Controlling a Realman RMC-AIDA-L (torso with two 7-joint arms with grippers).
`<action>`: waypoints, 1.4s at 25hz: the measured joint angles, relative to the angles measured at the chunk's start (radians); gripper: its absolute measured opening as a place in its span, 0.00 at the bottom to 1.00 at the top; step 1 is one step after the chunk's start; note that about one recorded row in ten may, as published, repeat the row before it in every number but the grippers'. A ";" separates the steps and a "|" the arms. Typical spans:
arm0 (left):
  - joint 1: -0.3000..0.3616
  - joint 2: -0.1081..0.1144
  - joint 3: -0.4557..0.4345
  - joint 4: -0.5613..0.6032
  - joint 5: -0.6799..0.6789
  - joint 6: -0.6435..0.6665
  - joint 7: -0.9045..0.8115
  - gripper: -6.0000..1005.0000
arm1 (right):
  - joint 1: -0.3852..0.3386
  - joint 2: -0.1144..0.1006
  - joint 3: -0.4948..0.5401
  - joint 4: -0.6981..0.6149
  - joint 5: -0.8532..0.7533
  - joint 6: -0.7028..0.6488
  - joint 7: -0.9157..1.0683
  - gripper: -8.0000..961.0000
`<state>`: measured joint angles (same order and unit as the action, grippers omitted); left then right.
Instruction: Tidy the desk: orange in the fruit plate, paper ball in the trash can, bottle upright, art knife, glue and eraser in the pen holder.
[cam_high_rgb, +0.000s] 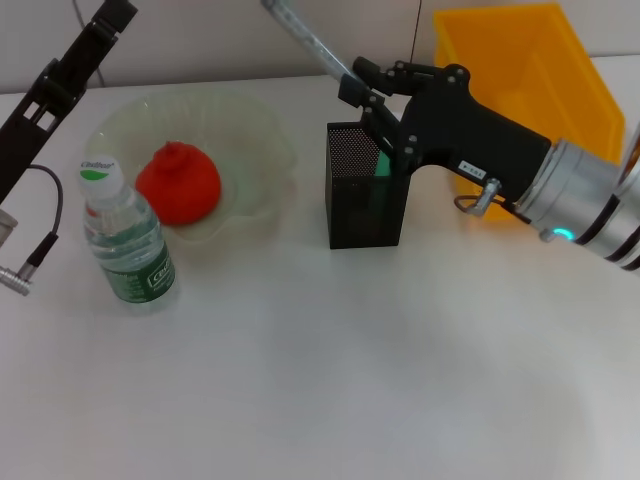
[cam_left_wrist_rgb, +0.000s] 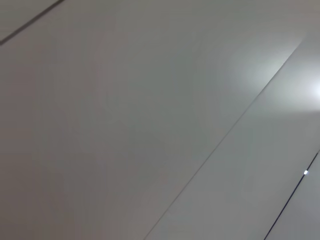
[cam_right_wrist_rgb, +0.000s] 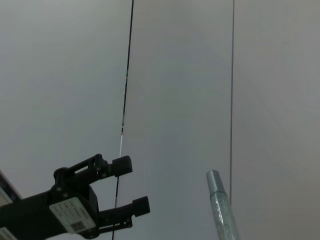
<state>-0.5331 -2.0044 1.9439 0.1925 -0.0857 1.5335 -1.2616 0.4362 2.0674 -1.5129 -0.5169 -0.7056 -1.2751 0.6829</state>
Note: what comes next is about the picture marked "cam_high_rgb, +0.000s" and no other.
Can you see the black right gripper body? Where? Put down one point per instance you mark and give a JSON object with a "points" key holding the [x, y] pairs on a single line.
{"points": [[465, 130]]}

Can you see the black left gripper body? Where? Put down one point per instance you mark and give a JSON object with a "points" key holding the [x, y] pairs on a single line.
{"points": [[30, 125]]}

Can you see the red-orange fruit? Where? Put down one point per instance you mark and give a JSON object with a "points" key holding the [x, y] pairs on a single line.
{"points": [[180, 185]]}

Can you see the clear water bottle green label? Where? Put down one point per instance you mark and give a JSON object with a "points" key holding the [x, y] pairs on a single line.
{"points": [[130, 240]]}

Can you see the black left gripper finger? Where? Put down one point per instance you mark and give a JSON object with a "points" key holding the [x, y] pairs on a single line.
{"points": [[100, 35]]}

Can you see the green pen white tip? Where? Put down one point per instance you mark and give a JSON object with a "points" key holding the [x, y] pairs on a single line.
{"points": [[384, 167]]}

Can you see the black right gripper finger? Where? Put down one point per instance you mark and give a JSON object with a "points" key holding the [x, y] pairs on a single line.
{"points": [[355, 92], [380, 72]]}

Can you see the grey marker pen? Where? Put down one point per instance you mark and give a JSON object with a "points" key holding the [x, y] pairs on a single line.
{"points": [[310, 40]]}

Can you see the yellow plastic bin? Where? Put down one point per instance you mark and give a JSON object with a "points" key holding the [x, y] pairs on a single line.
{"points": [[550, 60]]}

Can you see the black mesh pen holder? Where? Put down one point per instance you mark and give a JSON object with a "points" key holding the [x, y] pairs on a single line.
{"points": [[350, 220]]}

